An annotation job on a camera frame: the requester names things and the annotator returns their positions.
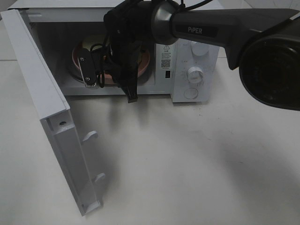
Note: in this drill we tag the pink speckled plate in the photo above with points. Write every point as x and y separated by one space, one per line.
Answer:
144 64

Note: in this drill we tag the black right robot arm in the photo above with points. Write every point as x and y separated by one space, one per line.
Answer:
263 43

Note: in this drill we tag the white microwave door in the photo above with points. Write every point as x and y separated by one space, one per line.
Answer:
53 110

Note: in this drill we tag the white upper power knob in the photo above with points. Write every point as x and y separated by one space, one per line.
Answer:
199 49

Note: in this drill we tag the round door release button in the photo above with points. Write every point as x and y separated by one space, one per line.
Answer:
191 93

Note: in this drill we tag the white microwave oven body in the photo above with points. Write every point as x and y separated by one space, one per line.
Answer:
47 36

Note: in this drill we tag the glass microwave turntable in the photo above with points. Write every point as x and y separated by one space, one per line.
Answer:
145 76

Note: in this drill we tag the white lower timer knob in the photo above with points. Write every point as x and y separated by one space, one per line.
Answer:
195 75

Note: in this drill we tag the white bread sandwich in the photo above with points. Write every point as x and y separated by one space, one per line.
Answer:
88 44

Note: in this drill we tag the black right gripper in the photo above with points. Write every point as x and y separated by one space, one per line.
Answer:
127 25

